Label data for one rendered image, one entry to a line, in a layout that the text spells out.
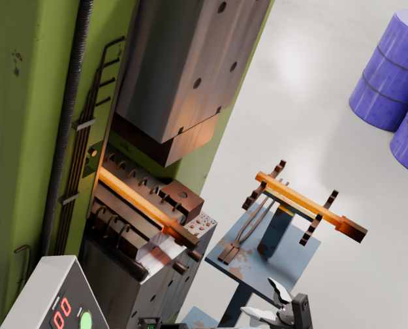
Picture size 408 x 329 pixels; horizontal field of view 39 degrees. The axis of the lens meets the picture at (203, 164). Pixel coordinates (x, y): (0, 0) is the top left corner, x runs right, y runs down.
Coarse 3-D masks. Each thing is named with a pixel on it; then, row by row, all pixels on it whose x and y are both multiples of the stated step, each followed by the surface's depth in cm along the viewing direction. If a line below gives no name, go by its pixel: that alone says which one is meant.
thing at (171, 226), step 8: (104, 168) 171; (104, 176) 168; (112, 176) 169; (112, 184) 167; (120, 184) 168; (120, 192) 167; (128, 192) 166; (136, 200) 164; (144, 200) 165; (144, 208) 163; (152, 208) 164; (152, 216) 163; (160, 216) 162; (168, 224) 160; (176, 224) 161; (168, 232) 161; (176, 232) 161; (184, 232) 159; (184, 240) 160; (192, 240) 158; (192, 248) 159
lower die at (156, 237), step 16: (96, 192) 165; (112, 192) 167; (144, 192) 171; (96, 208) 161; (112, 208) 162; (128, 208) 164; (160, 208) 167; (96, 224) 161; (112, 224) 158; (128, 224) 160; (144, 224) 161; (160, 224) 161; (112, 240) 159; (128, 240) 155; (144, 240) 157; (160, 240) 165; (144, 256) 161
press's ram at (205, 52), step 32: (160, 0) 113; (192, 0) 109; (224, 0) 113; (256, 0) 126; (160, 32) 116; (192, 32) 111; (224, 32) 121; (256, 32) 135; (128, 64) 124; (160, 64) 119; (192, 64) 118; (224, 64) 131; (128, 96) 128; (160, 96) 122; (192, 96) 127; (224, 96) 142; (160, 128) 126
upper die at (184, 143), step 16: (112, 128) 142; (128, 128) 139; (192, 128) 137; (208, 128) 145; (144, 144) 138; (160, 144) 135; (176, 144) 135; (192, 144) 143; (160, 160) 137; (176, 160) 140
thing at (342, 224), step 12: (276, 180) 192; (288, 192) 188; (300, 204) 188; (312, 204) 187; (324, 216) 186; (336, 216) 186; (336, 228) 184; (348, 228) 184; (360, 228) 183; (360, 240) 184
